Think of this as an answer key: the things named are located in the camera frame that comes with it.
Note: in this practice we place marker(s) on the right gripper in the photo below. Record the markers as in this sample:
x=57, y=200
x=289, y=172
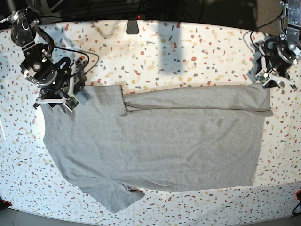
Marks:
x=62, y=80

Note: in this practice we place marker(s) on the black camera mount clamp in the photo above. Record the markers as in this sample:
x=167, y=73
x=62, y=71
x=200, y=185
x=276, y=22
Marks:
x=132, y=27

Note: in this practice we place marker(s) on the terrazzo pattern table cloth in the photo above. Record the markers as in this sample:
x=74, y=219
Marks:
x=162, y=55

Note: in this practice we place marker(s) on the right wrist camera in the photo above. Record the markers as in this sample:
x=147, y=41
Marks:
x=71, y=102

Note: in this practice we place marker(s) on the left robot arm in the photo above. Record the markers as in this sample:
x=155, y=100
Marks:
x=289, y=25

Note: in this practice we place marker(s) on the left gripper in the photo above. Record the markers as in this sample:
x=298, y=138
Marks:
x=280, y=58

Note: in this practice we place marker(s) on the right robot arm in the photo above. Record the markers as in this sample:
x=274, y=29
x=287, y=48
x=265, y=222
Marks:
x=37, y=46

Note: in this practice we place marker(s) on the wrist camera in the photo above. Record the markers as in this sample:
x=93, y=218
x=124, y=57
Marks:
x=71, y=102
x=264, y=78

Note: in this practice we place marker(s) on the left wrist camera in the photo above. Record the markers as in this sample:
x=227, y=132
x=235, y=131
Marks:
x=264, y=78

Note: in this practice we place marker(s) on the grey T-shirt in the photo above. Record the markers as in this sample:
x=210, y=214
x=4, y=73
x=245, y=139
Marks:
x=185, y=139

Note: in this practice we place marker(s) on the red clamp right corner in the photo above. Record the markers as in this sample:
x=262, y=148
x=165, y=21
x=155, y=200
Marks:
x=298, y=195

